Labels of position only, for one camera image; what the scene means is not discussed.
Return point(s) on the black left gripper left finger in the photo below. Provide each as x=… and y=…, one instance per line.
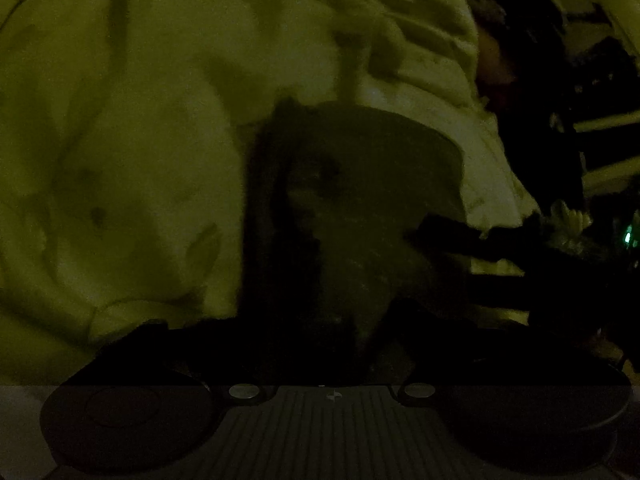
x=145, y=401

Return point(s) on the dark dotted small garment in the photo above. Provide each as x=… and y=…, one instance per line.
x=350, y=212

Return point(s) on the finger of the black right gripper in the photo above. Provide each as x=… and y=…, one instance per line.
x=558, y=275

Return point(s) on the light floral bed sheet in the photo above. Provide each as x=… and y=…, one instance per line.
x=125, y=131

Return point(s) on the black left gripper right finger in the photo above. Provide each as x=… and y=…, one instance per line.
x=507, y=395

